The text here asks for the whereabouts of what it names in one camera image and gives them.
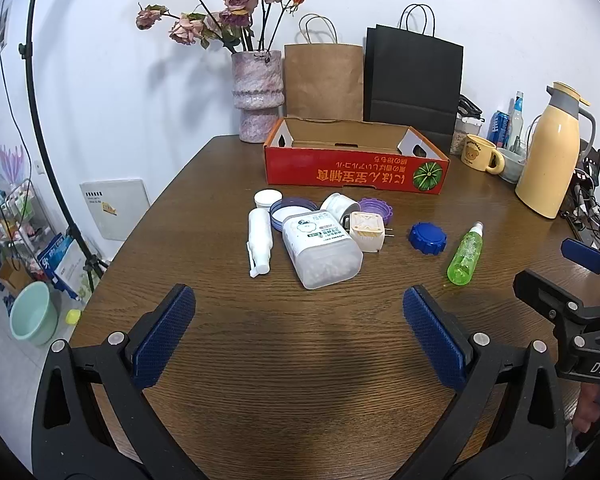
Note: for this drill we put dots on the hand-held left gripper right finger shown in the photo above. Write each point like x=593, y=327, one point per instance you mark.
x=435, y=340

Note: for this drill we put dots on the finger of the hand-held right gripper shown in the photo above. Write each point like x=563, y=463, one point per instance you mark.
x=585, y=255
x=545, y=297

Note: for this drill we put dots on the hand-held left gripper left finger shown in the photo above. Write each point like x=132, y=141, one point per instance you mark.
x=165, y=335

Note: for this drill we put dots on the green spray bottle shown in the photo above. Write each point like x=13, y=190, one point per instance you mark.
x=465, y=260

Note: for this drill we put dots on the blue plastic cap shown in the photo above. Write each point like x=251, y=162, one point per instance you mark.
x=427, y=237

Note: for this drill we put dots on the white spray bottle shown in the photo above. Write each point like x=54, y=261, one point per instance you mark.
x=260, y=240

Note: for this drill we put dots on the clear cotton swab box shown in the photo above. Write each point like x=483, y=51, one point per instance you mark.
x=320, y=255

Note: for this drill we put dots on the purple plastic cap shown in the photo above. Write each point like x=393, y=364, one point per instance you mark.
x=377, y=207

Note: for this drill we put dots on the clear jar with purple rim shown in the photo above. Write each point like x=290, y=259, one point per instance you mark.
x=295, y=209

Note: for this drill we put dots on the red cardboard box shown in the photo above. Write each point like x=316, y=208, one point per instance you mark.
x=330, y=172

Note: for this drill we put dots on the person's right hand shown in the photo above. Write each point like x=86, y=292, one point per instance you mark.
x=587, y=407

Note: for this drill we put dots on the small yellow object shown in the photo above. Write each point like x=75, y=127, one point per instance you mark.
x=73, y=316

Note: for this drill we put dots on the yellow thermos jug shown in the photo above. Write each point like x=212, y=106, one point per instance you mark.
x=547, y=160

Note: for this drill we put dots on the white ceramic cup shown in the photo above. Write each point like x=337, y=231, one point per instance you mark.
x=510, y=167

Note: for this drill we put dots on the blue and white box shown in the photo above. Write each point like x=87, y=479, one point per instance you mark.
x=62, y=260

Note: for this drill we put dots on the beige power adapter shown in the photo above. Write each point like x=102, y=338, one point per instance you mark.
x=365, y=232

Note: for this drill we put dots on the white flat panel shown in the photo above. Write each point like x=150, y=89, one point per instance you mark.
x=115, y=210

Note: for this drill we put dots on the green plastic basin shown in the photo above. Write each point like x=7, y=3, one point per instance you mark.
x=30, y=315

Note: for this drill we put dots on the yellow bear mug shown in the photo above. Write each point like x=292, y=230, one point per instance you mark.
x=477, y=152

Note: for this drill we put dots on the clear bottle with blue cap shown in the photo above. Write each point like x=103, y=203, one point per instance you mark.
x=516, y=120

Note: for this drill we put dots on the blue drink carton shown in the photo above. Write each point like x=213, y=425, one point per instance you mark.
x=497, y=127

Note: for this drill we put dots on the small cardboard box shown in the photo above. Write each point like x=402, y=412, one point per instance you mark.
x=12, y=277

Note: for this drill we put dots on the clear canister with black clip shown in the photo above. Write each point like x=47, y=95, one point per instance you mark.
x=462, y=132

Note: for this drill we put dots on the black paper bag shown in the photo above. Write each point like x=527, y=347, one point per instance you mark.
x=410, y=75

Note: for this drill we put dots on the pink marbled vase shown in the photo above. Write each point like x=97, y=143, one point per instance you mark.
x=255, y=90

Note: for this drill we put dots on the brown paper bag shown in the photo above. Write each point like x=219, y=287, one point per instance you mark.
x=322, y=80

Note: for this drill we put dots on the black light stand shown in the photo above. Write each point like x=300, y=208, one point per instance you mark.
x=26, y=52

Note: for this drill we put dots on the purple flower wall sticker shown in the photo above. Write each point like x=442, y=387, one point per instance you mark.
x=10, y=160

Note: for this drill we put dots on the wall photo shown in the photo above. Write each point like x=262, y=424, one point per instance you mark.
x=0, y=35

